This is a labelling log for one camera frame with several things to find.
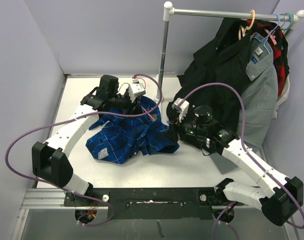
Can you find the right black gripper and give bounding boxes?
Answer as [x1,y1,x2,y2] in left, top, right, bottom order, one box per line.
[162,110,207,143]

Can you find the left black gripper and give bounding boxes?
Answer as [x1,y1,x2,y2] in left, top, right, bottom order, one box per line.
[109,89,143,118]

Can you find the pink wire hanger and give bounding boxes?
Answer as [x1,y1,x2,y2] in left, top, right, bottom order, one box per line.
[135,77,157,122]

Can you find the blue plaid shirt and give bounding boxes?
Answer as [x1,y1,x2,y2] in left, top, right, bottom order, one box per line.
[86,108,179,164]

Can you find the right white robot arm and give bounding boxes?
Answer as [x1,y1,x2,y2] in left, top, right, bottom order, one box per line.
[167,103,303,226]

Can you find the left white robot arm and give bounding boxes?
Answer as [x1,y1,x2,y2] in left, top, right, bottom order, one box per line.
[32,74,145,206]

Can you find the black hanging shirt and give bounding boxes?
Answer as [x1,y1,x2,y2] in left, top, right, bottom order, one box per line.
[175,18,251,131]

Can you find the grey hanging shirt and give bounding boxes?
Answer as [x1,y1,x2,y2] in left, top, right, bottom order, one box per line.
[214,32,279,175]

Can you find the beige hanger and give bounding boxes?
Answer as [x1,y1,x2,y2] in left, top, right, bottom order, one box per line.
[238,9,257,40]

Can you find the blue hanger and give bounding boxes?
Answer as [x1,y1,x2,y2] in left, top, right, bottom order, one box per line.
[250,20,284,56]

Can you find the red plaid hanging shirt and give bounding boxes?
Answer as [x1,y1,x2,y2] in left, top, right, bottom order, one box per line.
[250,20,289,97]

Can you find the teal hanger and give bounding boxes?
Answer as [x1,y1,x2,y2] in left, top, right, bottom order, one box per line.
[280,12,294,31]

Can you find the metal clothes rack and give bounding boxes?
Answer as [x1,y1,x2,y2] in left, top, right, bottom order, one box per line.
[154,1,304,101]

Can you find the white hanging garment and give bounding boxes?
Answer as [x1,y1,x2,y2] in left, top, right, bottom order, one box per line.
[273,76,290,119]

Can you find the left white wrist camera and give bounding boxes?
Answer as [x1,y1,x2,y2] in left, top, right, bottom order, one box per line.
[128,79,146,103]

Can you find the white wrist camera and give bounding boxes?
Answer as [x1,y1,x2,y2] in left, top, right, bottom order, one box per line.
[172,98,189,123]
[128,79,146,103]

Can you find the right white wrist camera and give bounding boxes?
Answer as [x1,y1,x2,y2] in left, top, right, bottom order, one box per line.
[172,98,189,123]

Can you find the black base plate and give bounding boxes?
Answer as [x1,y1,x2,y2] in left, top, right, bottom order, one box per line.
[64,187,244,221]

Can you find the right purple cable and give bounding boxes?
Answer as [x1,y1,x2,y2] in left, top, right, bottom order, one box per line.
[179,82,304,240]

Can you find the purple cable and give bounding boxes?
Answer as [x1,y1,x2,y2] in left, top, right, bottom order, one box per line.
[179,82,304,240]
[5,73,164,227]

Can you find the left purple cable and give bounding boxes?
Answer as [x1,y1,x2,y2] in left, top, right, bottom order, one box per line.
[5,73,164,227]

